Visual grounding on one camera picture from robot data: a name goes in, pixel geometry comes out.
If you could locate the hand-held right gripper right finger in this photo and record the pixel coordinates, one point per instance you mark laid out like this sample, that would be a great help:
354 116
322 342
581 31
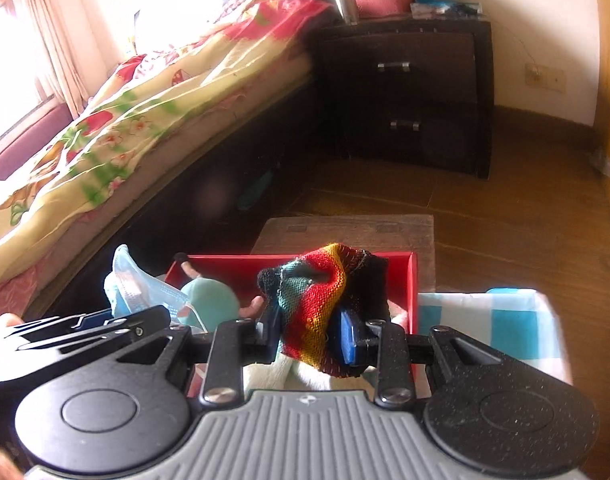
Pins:
351 337

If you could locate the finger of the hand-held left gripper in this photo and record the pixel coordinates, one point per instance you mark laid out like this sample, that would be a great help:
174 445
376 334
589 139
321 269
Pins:
97 317
145 325

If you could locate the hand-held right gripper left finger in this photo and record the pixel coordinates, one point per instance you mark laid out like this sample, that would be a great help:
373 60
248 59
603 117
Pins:
267 335

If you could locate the blue face mask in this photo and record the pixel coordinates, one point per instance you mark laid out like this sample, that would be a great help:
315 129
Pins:
135 285

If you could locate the striped knit sock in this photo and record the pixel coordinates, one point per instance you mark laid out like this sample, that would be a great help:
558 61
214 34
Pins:
310 300

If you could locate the red cardboard box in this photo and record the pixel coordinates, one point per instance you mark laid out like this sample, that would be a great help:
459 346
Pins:
400 280

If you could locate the green plush toy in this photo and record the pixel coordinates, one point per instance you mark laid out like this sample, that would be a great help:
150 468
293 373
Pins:
210 300

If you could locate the pink patterned bed sheet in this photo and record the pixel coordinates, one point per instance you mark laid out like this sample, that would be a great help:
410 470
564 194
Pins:
20 282

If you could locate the dark wooden bed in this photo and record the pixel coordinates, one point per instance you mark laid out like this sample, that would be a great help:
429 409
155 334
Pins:
185 195

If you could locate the teal cloth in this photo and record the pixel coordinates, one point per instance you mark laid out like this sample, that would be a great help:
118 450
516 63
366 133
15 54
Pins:
255 190

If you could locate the blue white checked cloth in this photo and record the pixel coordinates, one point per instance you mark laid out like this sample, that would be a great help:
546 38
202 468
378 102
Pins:
505 320

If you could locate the maroon window seat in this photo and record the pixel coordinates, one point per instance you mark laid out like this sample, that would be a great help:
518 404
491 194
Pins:
20 140

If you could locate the floral blanket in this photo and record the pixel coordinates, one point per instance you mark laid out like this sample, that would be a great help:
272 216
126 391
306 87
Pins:
135 110

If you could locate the dark wooden nightstand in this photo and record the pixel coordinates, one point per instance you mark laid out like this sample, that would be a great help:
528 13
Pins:
435 95

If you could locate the light curtain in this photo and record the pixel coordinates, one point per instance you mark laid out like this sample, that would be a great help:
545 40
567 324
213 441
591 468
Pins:
60 35

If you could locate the white blue packet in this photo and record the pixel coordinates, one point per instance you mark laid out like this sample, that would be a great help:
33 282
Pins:
430 8

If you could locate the wall socket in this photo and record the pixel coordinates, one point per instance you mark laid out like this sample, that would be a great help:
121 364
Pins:
555 79

